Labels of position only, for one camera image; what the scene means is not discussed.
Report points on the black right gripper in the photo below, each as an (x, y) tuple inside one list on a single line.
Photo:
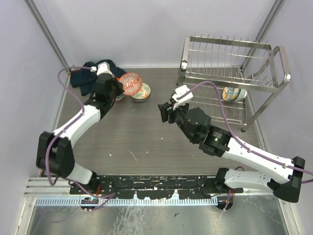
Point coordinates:
[(165, 110)]

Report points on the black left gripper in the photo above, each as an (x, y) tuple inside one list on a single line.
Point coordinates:
[(120, 87)]

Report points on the blue white floral bowl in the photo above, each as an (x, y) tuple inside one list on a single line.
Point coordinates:
[(119, 97)]

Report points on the orange floral back bowl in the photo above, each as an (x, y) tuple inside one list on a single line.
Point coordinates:
[(143, 94)]

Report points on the blue zigzag back bowl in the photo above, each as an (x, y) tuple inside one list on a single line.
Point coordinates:
[(132, 83)]

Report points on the yellow orange back bowl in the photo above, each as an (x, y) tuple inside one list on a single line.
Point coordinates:
[(230, 93)]

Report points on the stainless steel dish rack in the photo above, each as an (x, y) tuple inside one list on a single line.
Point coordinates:
[(255, 68)]

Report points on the green grid back bowl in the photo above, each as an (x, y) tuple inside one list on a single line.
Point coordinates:
[(242, 94)]

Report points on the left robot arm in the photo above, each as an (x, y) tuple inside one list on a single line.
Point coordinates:
[(55, 150)]

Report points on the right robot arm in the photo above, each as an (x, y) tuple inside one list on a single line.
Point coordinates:
[(279, 175)]

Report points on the dark blue crumpled cloth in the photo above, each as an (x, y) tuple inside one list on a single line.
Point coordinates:
[(85, 80)]

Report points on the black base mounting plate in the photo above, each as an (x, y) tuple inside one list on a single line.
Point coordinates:
[(156, 187)]

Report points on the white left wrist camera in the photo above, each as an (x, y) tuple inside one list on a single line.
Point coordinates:
[(101, 69)]

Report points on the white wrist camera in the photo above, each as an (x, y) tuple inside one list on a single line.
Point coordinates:
[(181, 96), (101, 69)]

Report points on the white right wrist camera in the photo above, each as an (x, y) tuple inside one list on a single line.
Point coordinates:
[(181, 96)]

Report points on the slotted cable duct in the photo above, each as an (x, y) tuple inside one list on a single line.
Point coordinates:
[(91, 201)]

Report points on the aluminium frame rail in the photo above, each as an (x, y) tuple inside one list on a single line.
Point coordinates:
[(49, 186)]

